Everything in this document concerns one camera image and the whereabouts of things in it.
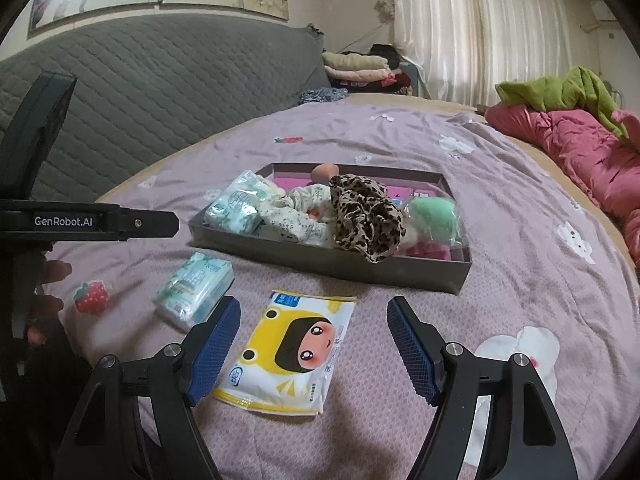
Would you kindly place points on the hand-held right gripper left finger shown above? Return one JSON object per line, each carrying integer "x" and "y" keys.
{"x": 215, "y": 350}

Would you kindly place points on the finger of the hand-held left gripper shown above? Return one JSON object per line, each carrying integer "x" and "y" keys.
{"x": 150, "y": 222}

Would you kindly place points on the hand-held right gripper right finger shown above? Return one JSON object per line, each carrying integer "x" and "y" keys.
{"x": 412, "y": 350}

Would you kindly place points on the green tissue pack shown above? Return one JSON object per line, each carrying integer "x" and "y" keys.
{"x": 192, "y": 285}
{"x": 232, "y": 205}

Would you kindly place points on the yellow cartoon tissue packet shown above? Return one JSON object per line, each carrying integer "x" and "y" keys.
{"x": 295, "y": 350}

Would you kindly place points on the grey cardboard box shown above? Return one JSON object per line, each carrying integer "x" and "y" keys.
{"x": 325, "y": 265}

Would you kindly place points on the green makeup sponge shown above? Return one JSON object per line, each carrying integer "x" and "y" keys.
{"x": 432, "y": 215}

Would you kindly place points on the leopard print scrunchie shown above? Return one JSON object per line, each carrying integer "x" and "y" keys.
{"x": 365, "y": 220}

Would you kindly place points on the cream floral scrunchie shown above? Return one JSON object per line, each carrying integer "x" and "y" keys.
{"x": 290, "y": 220}

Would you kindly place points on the peach makeup sponge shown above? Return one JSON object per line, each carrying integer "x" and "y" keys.
{"x": 324, "y": 172}

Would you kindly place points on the person's left forearm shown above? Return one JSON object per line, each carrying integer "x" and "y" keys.
{"x": 40, "y": 410}

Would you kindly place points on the person's left hand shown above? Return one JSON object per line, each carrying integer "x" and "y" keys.
{"x": 55, "y": 271}

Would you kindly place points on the grey quilted headboard cover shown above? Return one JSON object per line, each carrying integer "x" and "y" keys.
{"x": 175, "y": 85}

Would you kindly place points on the purple printed bedsheet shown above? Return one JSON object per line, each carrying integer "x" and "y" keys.
{"x": 500, "y": 210}

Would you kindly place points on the blue patterned cloth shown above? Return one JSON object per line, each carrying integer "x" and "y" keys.
{"x": 322, "y": 95}

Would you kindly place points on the stack of folded clothes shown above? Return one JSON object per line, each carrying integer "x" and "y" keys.
{"x": 350, "y": 62}

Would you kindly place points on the pink quilt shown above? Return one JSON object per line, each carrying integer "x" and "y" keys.
{"x": 575, "y": 150}

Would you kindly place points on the black garment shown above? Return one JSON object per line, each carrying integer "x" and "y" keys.
{"x": 385, "y": 51}

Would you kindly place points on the green cloth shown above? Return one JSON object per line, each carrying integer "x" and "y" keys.
{"x": 550, "y": 92}

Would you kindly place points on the white curtain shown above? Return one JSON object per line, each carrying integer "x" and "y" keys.
{"x": 475, "y": 35}

